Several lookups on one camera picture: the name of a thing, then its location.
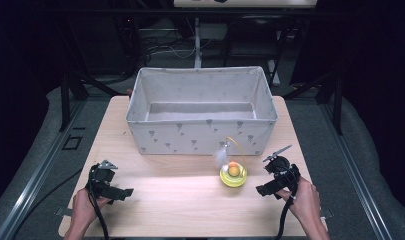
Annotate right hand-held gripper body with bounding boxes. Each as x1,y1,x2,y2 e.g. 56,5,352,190
262,144,301,196

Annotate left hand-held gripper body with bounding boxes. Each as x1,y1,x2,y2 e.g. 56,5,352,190
86,159,119,192

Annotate yellow feather cat toy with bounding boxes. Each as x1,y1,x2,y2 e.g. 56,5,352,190
213,135,248,188

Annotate grey printed fabric storage box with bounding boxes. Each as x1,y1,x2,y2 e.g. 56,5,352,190
125,66,279,156

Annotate person's right hand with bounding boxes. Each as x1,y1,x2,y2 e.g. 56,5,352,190
276,176,321,221

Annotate person's left hand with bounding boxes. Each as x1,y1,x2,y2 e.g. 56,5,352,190
72,188,113,229

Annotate black metal stand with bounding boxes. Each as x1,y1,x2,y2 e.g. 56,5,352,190
283,69,344,136
54,19,124,133

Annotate black chair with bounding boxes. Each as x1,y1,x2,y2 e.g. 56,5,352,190
222,14,291,86

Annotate white desk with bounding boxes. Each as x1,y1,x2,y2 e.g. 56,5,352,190
173,0,319,9

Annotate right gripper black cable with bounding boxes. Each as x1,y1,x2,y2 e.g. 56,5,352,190
275,195,296,240

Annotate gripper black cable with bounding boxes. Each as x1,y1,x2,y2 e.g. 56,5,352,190
275,195,296,240
87,181,110,240

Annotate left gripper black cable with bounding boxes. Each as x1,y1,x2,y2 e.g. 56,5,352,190
87,181,110,240

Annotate black floor cable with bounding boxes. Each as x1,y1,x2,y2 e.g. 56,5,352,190
19,169,83,232

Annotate aluminium floor rail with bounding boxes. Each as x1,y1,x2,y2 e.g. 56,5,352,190
0,99,88,240
318,99,395,240

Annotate white floor cables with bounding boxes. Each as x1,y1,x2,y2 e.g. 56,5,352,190
145,38,213,62

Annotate white metal post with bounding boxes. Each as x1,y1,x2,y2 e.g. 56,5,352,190
193,16,204,69

